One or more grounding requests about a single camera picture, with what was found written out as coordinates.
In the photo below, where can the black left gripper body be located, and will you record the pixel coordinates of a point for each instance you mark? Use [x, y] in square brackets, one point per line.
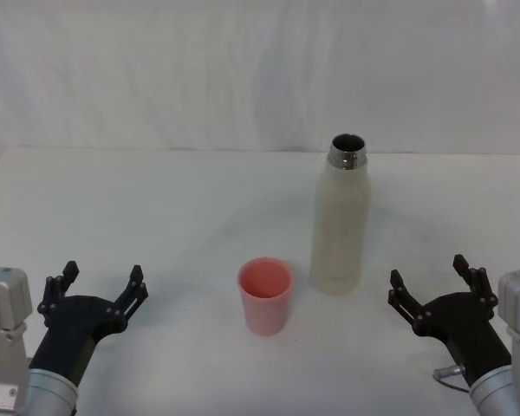
[76, 323]

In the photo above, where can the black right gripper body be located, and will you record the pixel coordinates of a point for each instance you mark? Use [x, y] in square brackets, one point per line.
[468, 325]

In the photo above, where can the pink plastic cup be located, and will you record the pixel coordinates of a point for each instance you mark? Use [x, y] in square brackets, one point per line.
[265, 312]

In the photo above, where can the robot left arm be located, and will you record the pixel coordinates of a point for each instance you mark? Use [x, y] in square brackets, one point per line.
[4, 312]

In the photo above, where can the white table cloth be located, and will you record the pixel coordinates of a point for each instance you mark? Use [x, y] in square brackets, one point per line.
[177, 216]

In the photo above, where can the white curtain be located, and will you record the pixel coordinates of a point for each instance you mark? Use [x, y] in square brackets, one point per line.
[156, 73]

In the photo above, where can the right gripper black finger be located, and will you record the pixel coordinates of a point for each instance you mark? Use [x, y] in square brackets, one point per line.
[402, 297]
[476, 279]

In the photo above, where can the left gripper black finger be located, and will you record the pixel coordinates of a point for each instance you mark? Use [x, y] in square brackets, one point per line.
[54, 290]
[134, 291]

